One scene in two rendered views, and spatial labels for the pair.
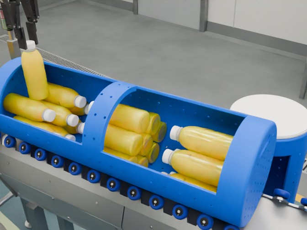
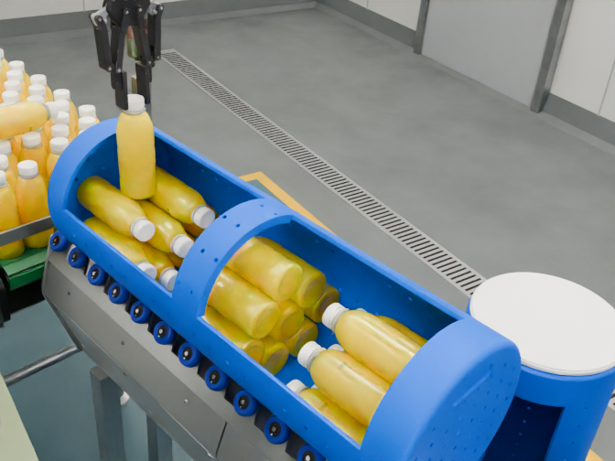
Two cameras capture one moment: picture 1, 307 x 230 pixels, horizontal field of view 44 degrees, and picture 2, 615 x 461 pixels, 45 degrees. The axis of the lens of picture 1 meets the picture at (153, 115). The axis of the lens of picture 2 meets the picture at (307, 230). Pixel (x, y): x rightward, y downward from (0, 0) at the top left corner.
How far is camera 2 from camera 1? 21 cm
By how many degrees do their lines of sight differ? 10
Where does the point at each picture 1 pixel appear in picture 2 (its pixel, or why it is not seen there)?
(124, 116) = (256, 263)
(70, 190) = (150, 367)
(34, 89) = (128, 179)
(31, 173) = (99, 321)
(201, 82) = (501, 212)
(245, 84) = (588, 233)
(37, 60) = (142, 133)
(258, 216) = not seen: outside the picture
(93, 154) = (186, 318)
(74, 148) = (159, 300)
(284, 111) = (579, 318)
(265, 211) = not seen: outside the picture
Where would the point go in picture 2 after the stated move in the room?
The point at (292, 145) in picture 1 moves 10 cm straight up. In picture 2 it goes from (568, 389) to (585, 343)
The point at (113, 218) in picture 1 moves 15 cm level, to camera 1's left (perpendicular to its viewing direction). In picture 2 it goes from (206, 436) to (125, 416)
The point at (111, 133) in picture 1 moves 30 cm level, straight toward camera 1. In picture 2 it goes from (227, 290) to (178, 433)
